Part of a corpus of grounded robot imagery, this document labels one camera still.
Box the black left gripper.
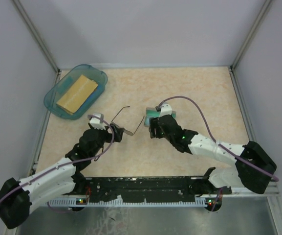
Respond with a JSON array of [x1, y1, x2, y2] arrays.
[[88, 122, 124, 158]]

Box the black aviator sunglasses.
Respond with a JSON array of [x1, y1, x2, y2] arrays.
[[111, 106, 145, 136]]

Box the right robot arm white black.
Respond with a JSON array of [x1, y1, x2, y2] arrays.
[[149, 115, 277, 194]]

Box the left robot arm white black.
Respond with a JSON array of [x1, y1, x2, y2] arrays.
[[0, 123, 124, 229]]

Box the grey glasses case green lining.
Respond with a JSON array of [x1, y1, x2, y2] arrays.
[[144, 107, 176, 127]]

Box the teal plastic bin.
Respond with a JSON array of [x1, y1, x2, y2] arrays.
[[43, 64, 108, 120]]

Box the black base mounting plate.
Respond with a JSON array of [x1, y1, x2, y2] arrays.
[[66, 176, 219, 203]]

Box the shiny metal front panel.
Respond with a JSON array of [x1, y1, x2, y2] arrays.
[[16, 197, 277, 235]]

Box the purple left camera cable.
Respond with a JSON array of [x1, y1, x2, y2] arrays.
[[0, 113, 115, 217]]

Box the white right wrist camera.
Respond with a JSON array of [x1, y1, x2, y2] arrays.
[[156, 103, 173, 118]]

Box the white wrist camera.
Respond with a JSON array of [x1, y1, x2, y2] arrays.
[[156, 103, 173, 118], [88, 113, 106, 130]]

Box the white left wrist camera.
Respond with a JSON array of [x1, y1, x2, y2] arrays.
[[88, 113, 106, 130]]

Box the white slotted cable duct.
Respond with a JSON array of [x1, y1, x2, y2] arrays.
[[46, 197, 223, 207]]

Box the aluminium frame post right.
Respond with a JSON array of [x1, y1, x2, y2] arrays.
[[230, 0, 274, 71]]

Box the aluminium frame post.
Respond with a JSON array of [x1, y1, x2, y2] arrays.
[[11, 0, 60, 73], [230, 0, 274, 71]]

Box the aluminium front rail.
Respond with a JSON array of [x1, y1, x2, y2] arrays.
[[14, 176, 278, 196]]

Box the aluminium frame post left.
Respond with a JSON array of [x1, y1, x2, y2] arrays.
[[11, 0, 60, 73]]

